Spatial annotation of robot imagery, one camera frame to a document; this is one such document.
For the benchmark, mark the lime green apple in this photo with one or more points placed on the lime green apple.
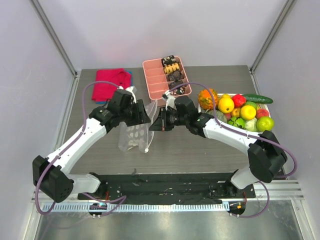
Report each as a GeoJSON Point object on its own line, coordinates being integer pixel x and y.
{"type": "Point", "coordinates": [265, 124]}

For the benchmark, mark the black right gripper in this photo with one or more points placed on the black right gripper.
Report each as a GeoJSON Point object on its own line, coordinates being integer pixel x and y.
{"type": "Point", "coordinates": [164, 120]}

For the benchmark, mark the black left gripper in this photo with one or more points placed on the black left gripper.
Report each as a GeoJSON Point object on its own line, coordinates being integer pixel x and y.
{"type": "Point", "coordinates": [141, 116]}

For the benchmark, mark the pink peach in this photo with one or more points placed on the pink peach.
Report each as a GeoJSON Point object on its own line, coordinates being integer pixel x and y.
{"type": "Point", "coordinates": [262, 113]}

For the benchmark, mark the pale green cabbage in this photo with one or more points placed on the pale green cabbage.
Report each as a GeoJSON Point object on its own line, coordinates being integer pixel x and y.
{"type": "Point", "coordinates": [251, 125]}

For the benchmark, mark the orange spiky fruit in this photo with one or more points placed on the orange spiky fruit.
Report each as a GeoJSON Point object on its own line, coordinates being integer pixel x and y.
{"type": "Point", "coordinates": [205, 99]}

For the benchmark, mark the white perforated fruit basket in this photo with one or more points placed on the white perforated fruit basket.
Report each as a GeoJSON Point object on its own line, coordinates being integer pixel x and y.
{"type": "Point", "coordinates": [236, 111]}

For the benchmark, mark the green cucumber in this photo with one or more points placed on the green cucumber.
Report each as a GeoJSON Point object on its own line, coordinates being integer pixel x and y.
{"type": "Point", "coordinates": [255, 98]}

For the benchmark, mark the green netted melon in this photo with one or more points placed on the green netted melon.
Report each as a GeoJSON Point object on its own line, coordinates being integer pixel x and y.
{"type": "Point", "coordinates": [220, 116]}

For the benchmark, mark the red apple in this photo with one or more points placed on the red apple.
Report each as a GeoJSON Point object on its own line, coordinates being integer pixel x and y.
{"type": "Point", "coordinates": [238, 100]}

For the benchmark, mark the dark sushi roll middle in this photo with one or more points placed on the dark sushi roll middle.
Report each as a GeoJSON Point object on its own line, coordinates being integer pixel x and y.
{"type": "Point", "coordinates": [175, 76]}

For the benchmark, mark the yellow patterned sushi roll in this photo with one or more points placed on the yellow patterned sushi roll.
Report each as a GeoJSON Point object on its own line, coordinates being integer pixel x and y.
{"type": "Point", "coordinates": [170, 68]}

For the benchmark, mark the dark patterned sushi roll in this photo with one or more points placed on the dark patterned sushi roll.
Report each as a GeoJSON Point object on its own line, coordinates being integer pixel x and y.
{"type": "Point", "coordinates": [168, 60]}

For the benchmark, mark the clear polka dot zip bag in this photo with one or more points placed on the clear polka dot zip bag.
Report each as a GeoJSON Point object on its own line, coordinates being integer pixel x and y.
{"type": "Point", "coordinates": [139, 135]}

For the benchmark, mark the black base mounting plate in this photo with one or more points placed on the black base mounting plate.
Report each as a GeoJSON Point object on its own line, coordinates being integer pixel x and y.
{"type": "Point", "coordinates": [172, 188]}

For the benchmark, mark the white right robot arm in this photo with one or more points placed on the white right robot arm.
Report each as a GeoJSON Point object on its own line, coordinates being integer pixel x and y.
{"type": "Point", "coordinates": [265, 155]}

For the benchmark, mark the red folded shirt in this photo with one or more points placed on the red folded shirt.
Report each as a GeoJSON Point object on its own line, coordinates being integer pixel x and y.
{"type": "Point", "coordinates": [110, 83]}

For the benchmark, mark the pink divided tray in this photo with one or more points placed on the pink divided tray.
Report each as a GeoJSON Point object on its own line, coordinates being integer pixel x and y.
{"type": "Point", "coordinates": [157, 80]}

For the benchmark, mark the dark sushi roll lower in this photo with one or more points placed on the dark sushi roll lower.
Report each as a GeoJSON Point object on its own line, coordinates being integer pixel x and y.
{"type": "Point", "coordinates": [175, 83]}

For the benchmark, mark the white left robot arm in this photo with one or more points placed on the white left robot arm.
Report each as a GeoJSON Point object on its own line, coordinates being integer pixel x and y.
{"type": "Point", "coordinates": [52, 174]}

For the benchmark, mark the white slotted cable duct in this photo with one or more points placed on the white slotted cable duct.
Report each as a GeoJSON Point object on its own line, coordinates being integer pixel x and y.
{"type": "Point", "coordinates": [95, 207]}

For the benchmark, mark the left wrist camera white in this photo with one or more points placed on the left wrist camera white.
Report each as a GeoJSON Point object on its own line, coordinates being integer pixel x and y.
{"type": "Point", "coordinates": [132, 90]}

